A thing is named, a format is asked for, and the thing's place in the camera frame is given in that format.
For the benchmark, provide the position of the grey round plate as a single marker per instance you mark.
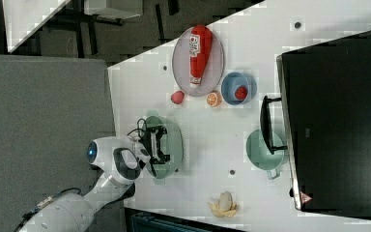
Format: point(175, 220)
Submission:
point(181, 66)

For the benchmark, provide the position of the small red toy strawberry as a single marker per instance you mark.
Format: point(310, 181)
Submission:
point(241, 93)

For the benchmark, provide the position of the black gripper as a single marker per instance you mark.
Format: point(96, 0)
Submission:
point(151, 139)

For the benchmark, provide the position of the red plush ketchup bottle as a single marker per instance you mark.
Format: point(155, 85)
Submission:
point(200, 45)

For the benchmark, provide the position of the pink plush strawberry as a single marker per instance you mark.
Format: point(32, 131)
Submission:
point(178, 97)

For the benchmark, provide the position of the green oval strainer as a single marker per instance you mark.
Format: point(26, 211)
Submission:
point(171, 144)

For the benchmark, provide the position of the peeled toy banana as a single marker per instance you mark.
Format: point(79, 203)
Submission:
point(225, 207)

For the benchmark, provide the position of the silver toaster oven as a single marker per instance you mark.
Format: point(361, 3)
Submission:
point(326, 101)

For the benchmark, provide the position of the toy orange slice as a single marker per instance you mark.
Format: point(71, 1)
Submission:
point(214, 99)

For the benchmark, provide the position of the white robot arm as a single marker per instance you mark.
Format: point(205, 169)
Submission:
point(120, 160)

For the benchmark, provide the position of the green cup with handle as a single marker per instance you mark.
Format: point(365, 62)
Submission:
point(261, 157)

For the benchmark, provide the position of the blue bowl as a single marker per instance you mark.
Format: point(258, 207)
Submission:
point(232, 81)

